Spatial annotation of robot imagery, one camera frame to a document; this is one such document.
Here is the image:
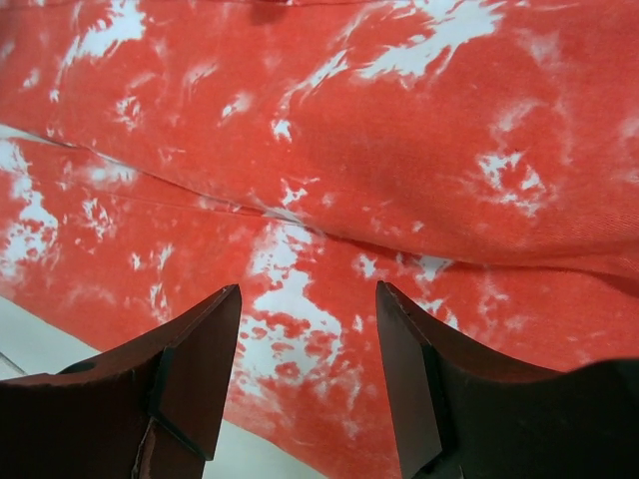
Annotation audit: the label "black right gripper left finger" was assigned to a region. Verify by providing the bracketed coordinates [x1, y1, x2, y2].
[1, 285, 242, 478]

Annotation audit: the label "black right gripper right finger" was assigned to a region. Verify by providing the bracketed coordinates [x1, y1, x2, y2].
[375, 281, 638, 478]

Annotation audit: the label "red white patterned trousers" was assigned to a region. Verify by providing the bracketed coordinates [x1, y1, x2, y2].
[1, 1, 638, 478]

